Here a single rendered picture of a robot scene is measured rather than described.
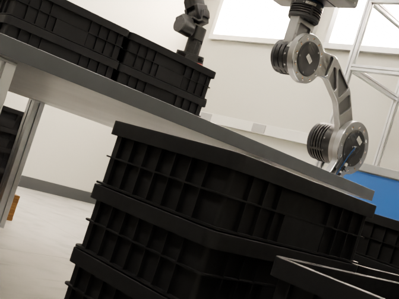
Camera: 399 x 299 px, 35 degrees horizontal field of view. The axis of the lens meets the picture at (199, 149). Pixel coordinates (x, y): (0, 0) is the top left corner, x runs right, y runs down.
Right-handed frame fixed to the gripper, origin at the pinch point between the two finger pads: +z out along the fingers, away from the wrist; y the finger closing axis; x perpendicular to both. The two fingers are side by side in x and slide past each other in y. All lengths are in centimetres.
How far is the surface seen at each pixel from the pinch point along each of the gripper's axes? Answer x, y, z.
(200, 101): -2.6, 8.7, 6.5
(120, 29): -28.8, -21.8, -4.6
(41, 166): 326, -116, 63
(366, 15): 170, 89, -100
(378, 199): 139, 121, 13
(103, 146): 366, -76, 30
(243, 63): 359, 26, -85
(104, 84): -83, -11, 19
